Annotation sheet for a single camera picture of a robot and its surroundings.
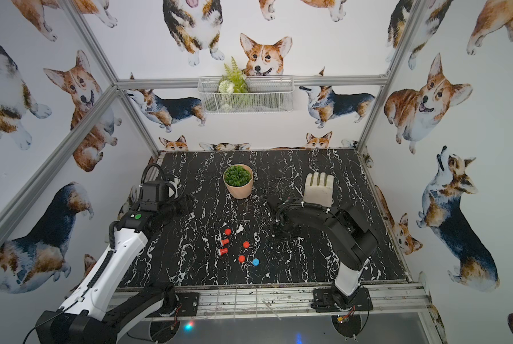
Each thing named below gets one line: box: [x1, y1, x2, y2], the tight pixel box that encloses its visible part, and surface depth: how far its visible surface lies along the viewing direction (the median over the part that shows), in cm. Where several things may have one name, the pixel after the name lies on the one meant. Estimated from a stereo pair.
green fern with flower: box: [217, 55, 249, 95], surface depth 84 cm
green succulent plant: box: [224, 165, 252, 187], surface depth 97 cm
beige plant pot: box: [222, 164, 254, 200], surface depth 97 cm
